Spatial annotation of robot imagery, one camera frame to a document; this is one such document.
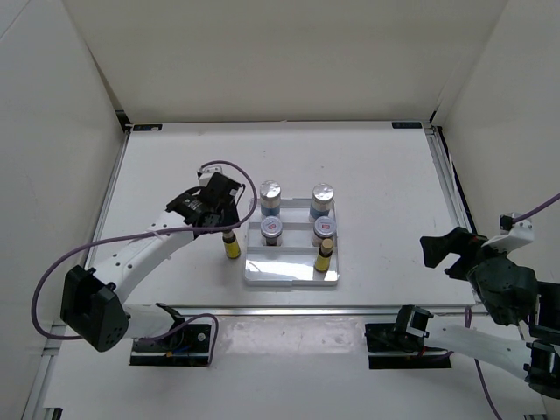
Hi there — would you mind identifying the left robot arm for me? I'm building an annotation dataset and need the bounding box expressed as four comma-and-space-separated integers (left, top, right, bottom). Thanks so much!
60, 168, 254, 353

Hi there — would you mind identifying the yellow small bottle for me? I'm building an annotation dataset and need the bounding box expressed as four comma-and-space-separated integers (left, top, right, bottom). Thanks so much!
314, 238, 333, 273
222, 231, 241, 259

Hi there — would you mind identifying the white divided tray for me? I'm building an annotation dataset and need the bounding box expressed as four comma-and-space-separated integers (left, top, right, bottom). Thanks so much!
244, 199, 340, 289

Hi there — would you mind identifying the spice jar red label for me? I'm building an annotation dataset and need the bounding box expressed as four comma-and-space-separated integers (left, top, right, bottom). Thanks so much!
311, 216, 337, 247
260, 216, 284, 246

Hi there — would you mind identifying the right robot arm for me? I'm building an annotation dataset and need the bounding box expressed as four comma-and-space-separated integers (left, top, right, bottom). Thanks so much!
391, 220, 559, 399

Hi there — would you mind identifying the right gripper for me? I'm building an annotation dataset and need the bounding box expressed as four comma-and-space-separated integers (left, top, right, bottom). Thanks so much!
418, 226, 516, 325

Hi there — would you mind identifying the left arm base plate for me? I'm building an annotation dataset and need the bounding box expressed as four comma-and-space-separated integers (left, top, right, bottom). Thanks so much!
129, 318, 218, 368

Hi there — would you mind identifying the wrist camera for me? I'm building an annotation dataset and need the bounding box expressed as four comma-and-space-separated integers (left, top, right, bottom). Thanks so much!
484, 213, 535, 255
197, 164, 223, 186

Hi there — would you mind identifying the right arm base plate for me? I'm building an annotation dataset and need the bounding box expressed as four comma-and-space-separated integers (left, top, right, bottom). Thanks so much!
364, 323, 452, 370

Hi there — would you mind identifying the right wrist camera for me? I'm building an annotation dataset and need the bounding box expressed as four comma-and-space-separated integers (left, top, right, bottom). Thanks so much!
484, 213, 535, 255

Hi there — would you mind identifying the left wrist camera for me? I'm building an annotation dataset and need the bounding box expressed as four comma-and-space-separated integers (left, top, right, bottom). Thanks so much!
197, 164, 223, 186

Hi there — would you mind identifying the blue-label bead jar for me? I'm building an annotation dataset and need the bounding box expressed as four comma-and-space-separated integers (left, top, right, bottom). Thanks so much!
309, 183, 334, 221
260, 180, 281, 217

